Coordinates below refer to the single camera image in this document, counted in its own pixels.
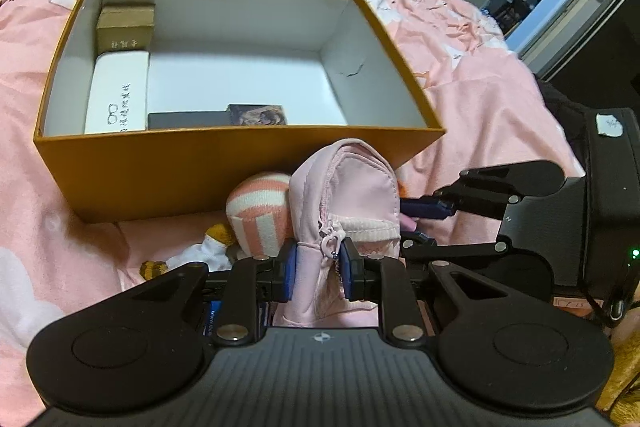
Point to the pink white striped plush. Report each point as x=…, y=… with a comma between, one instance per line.
x=260, y=217

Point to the blue tag card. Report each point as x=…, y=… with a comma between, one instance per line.
x=215, y=317

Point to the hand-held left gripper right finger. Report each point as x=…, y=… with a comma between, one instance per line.
x=350, y=272

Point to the small brown box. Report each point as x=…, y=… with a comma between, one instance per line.
x=125, y=27

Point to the dark grey box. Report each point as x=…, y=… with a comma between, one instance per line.
x=190, y=121

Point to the white door frame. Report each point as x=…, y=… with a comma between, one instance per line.
x=575, y=24

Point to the white glasses case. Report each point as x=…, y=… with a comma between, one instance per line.
x=117, y=92

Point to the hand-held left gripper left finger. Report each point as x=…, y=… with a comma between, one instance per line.
x=290, y=269

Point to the pink zip pouch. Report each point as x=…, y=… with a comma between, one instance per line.
x=345, y=187

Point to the yellow fuzzy cloth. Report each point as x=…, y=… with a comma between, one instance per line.
x=622, y=382

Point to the pink cloud print bedding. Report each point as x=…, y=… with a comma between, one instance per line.
x=475, y=107

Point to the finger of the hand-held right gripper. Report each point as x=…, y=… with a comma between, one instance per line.
x=450, y=249
x=430, y=208

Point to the illustrated card box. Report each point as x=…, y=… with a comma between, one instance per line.
x=257, y=114

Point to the orange cardboard box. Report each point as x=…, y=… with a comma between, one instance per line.
x=175, y=177

